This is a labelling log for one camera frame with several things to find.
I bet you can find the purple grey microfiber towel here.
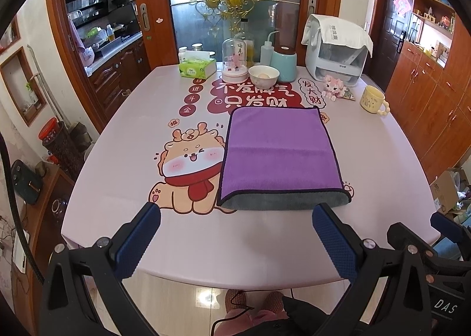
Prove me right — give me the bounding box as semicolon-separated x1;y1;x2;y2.
217;107;352;211

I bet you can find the cardboard box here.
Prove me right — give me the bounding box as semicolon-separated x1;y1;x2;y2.
429;168;470;214

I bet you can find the red lidded bin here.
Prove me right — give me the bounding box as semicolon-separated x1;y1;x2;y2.
38;118;84;181

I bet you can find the yellow bear mug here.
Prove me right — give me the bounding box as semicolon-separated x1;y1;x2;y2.
360;85;390;116

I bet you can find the small foil snack packet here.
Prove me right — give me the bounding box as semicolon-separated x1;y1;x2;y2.
342;87;355;101

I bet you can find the pink block cat figure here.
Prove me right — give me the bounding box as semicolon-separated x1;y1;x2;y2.
323;75;346;102

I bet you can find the white ceramic bowl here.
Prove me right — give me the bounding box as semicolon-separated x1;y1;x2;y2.
248;65;279;90

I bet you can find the teal jar with brown lid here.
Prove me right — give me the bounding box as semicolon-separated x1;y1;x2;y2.
270;46;297;83

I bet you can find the green tissue pack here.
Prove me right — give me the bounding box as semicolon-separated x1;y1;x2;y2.
178;59;216;79

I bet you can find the white countertop appliance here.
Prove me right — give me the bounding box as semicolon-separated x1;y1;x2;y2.
305;31;370;87

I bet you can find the small glass jar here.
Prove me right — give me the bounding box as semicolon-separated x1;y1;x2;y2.
178;46;188;64

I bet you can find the glass dome pink flower ornament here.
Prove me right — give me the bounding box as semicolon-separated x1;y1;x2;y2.
222;38;248;83

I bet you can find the white squeeze bottle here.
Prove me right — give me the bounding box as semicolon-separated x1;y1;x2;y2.
259;30;278;66

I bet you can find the white cloth appliance cover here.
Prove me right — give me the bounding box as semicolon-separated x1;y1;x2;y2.
301;14;374;56

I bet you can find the glass oil bottle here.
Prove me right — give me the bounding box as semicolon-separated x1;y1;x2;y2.
235;18;255;68

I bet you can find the brown entrance door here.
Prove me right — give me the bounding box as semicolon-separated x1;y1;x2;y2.
367;0;414;91

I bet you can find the wooden wall cabinet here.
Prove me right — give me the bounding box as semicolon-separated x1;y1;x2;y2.
386;0;470;182

